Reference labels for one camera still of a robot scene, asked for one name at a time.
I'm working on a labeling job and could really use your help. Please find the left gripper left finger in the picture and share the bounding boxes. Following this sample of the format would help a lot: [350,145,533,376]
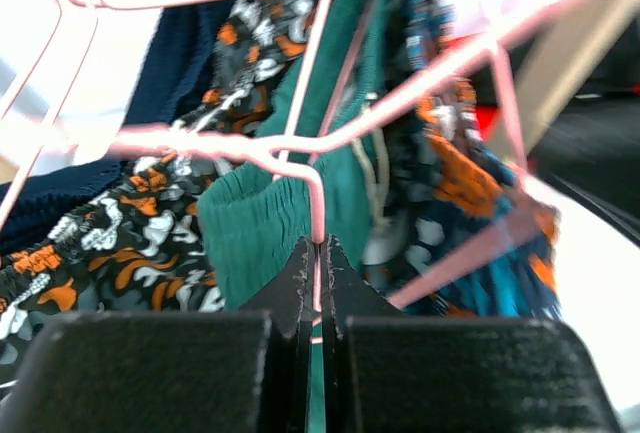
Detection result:
[1,238,316,433]

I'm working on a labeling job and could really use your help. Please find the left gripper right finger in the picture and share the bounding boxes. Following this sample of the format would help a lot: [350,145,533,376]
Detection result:
[322,237,620,432]

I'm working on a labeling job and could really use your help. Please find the blue patterned shorts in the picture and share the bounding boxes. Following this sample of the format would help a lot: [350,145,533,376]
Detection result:
[362,0,561,322]

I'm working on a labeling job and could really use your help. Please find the orange camouflage shorts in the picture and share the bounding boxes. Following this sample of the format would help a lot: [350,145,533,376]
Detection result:
[1,32,299,382]

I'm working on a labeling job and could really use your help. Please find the pink hanger black shorts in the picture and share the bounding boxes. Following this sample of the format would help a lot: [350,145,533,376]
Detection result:
[64,0,640,344]

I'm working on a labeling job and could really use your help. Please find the pink hanger camouflage shorts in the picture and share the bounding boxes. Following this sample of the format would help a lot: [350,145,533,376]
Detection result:
[81,0,320,177]

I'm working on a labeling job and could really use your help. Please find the navy blue shorts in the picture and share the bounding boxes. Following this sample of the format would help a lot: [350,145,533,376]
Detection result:
[1,0,234,254]

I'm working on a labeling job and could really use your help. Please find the pink hanger far left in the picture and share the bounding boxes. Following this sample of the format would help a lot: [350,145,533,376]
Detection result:
[0,0,101,189]

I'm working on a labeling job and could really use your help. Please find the wooden clothes rack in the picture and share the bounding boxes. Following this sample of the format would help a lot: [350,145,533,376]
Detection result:
[488,0,639,166]

